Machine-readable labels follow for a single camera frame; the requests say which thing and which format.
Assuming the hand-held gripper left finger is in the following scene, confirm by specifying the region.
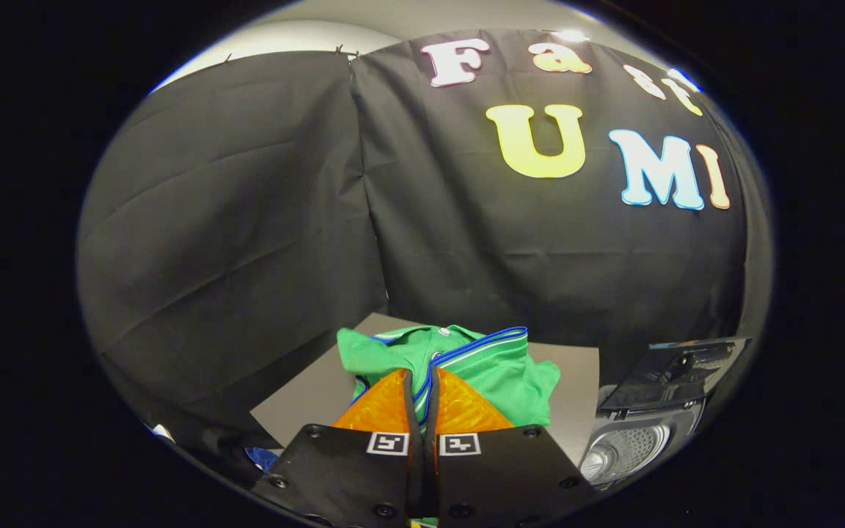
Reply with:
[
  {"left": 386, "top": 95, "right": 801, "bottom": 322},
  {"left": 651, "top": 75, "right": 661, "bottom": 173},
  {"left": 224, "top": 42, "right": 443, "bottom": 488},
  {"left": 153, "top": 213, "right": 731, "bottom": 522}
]
[{"left": 250, "top": 369, "right": 428, "bottom": 528}]

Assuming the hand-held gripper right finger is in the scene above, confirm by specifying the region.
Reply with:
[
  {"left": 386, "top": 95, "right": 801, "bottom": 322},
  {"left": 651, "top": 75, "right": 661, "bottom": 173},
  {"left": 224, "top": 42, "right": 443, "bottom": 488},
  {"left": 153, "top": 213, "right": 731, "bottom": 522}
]
[{"left": 426, "top": 367, "right": 601, "bottom": 528}]

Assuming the green polo shirt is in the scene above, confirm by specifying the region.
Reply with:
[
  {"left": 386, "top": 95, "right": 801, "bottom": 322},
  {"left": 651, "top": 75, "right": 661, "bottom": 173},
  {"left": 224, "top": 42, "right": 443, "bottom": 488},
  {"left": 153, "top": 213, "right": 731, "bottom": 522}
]
[{"left": 337, "top": 325, "right": 561, "bottom": 428}]

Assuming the dark grey cabinet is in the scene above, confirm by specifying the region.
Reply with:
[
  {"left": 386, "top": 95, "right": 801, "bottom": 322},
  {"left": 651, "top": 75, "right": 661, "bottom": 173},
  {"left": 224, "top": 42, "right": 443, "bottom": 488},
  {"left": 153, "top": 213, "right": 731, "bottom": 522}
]
[{"left": 250, "top": 312, "right": 601, "bottom": 466}]

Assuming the black backdrop cloth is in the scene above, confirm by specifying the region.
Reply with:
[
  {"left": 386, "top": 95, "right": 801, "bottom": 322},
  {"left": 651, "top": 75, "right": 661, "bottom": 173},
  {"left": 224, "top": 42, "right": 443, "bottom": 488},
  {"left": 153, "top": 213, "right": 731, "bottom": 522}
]
[{"left": 76, "top": 29, "right": 774, "bottom": 470}]

